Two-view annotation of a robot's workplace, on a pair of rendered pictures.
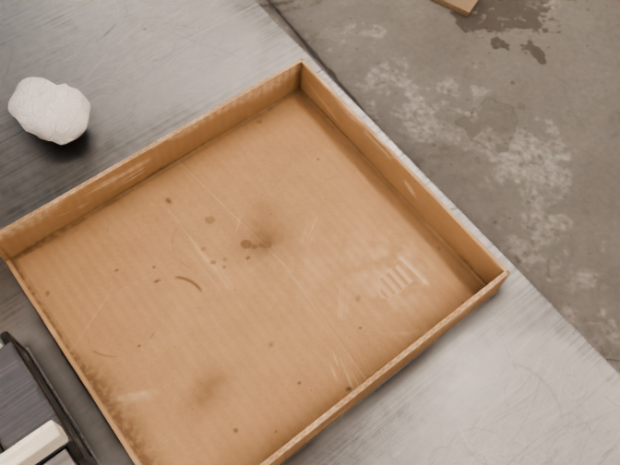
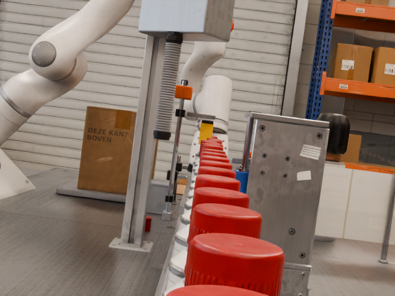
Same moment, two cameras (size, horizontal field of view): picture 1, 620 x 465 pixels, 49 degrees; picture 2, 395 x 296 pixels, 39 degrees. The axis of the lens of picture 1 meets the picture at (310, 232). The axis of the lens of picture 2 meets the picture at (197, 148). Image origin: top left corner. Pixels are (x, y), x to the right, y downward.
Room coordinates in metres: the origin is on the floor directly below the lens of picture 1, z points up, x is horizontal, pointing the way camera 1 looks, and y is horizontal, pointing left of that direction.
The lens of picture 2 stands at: (-1.34, 1.70, 1.13)
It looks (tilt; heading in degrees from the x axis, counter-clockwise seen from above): 3 degrees down; 314
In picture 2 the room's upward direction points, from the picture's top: 8 degrees clockwise
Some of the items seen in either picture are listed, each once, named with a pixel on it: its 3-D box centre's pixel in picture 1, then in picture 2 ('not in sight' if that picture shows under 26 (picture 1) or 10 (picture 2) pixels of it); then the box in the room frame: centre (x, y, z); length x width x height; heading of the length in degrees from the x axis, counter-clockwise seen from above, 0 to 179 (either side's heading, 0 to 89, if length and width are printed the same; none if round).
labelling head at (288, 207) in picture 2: not in sight; (267, 204); (-0.83, 1.01, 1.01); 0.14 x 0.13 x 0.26; 133
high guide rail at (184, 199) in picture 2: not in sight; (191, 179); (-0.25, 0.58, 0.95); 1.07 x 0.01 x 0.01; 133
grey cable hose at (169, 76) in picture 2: not in sight; (168, 86); (-0.51, 0.95, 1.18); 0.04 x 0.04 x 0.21
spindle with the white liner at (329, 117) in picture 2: not in sight; (325, 175); (-0.62, 0.52, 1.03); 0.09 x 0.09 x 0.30
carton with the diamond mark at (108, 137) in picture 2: not in sight; (121, 148); (0.22, 0.47, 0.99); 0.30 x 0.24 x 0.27; 139
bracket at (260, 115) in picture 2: not in sight; (283, 119); (-0.83, 1.01, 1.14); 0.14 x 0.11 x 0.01; 133
